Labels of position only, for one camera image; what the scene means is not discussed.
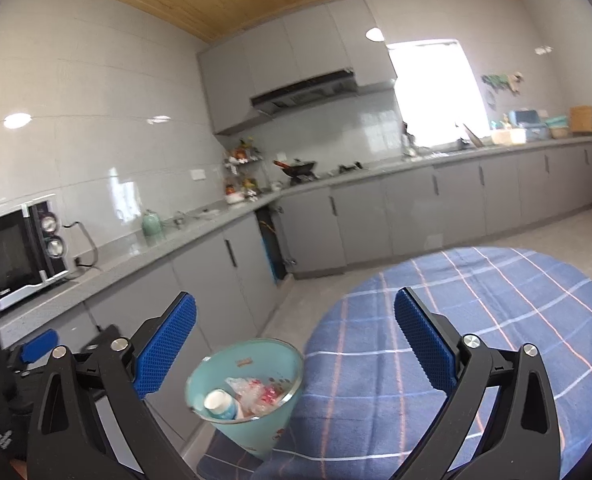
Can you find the black wok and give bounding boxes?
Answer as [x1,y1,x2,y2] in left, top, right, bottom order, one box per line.
[274,159,317,181]

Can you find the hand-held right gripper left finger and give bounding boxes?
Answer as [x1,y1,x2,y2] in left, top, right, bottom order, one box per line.
[28,291,197,480]

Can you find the clear bag of pink snacks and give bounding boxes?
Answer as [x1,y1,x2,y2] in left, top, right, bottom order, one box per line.
[224,376,291,417]

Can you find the teal cartoon trash bin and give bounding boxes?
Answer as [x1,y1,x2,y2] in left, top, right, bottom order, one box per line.
[185,338,305,461]

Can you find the white paper cup blue band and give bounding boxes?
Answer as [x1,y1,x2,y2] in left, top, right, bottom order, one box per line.
[203,388,239,421]

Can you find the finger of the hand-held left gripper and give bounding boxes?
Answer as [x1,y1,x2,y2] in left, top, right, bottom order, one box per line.
[6,329,59,368]
[83,325,122,353]

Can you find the gas stove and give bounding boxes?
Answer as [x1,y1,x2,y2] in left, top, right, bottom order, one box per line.
[326,161,364,176]

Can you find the black range hood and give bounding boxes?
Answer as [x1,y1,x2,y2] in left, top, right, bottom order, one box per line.
[250,67,359,116]

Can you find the grey wall cabinets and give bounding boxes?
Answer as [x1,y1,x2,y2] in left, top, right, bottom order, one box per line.
[197,0,399,136]

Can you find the teal kettle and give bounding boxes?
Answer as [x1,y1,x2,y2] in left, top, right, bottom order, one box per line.
[142,210,164,238]

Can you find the microwave oven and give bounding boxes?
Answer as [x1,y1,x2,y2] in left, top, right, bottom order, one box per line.
[0,194,72,312]

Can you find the white plastic basin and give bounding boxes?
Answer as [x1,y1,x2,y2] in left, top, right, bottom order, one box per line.
[490,129,526,146]

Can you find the black power cable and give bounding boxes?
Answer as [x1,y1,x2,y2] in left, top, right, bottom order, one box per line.
[62,220,100,272]

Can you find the wall hooks with cloths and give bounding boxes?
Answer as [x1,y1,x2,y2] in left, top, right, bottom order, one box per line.
[480,72,524,96]

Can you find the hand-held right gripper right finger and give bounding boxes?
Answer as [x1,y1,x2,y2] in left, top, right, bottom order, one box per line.
[393,287,562,480]

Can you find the spice rack with bottles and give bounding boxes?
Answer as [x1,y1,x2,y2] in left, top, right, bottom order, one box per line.
[224,140,261,201]

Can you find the brown square board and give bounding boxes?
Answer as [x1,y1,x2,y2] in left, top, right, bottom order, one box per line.
[570,105,592,135]

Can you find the grey base cabinets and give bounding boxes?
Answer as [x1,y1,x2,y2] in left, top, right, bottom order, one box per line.
[0,135,592,461]

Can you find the bright window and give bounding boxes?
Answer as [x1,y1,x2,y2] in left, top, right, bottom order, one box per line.
[388,40,489,148]

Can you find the light blue storage box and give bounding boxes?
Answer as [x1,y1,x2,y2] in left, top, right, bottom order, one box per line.
[508,109,549,140]

